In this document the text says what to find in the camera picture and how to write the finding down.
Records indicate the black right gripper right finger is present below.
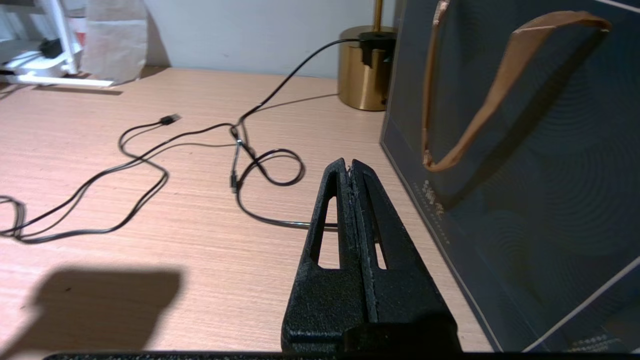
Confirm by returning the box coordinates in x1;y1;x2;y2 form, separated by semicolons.
350;159;462;354

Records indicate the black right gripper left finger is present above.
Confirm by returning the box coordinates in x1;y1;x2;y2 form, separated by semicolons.
281;158;372;354

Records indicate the white router with antennas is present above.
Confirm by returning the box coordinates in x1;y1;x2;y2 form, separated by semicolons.
0;0;116;89

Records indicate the brass desk lamp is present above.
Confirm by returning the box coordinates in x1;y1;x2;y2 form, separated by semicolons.
337;0;398;112

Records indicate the clear bottle red label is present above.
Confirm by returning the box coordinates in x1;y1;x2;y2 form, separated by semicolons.
67;15;87;48

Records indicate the black clip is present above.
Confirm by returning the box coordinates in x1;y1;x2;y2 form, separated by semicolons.
39;37;64;59

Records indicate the black lamp power cord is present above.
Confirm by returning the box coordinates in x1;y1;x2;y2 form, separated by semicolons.
233;38;362;231

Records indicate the black gift bag gold handle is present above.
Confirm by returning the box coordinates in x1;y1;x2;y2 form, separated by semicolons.
379;0;640;354

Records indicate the black usb cable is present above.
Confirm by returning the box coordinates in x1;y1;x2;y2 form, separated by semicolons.
0;113;242;246

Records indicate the black lamp switch box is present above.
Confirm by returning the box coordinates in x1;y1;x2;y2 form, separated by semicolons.
359;31;399;68

